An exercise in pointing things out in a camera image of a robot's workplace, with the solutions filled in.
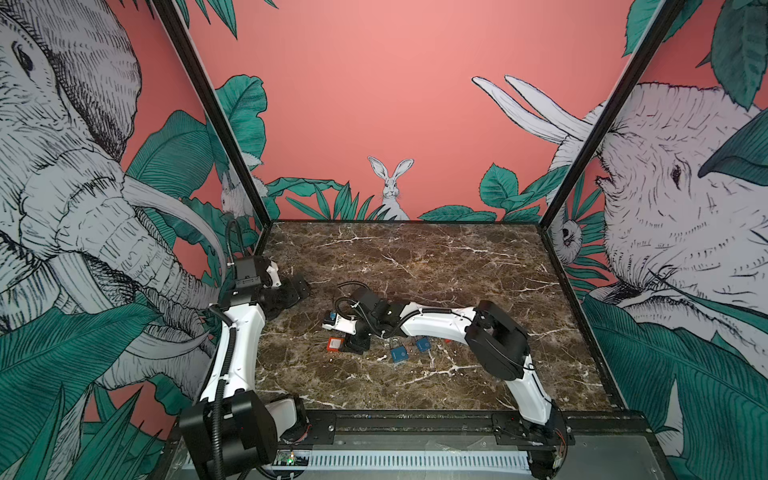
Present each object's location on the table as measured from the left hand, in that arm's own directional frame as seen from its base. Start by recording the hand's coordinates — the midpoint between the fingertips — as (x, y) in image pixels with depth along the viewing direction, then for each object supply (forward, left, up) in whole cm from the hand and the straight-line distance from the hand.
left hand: (297, 288), depth 81 cm
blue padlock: (-14, -28, -16) cm, 35 cm away
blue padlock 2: (-11, -35, -16) cm, 40 cm away
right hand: (-9, -10, -11) cm, 18 cm away
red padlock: (-11, -9, -15) cm, 20 cm away
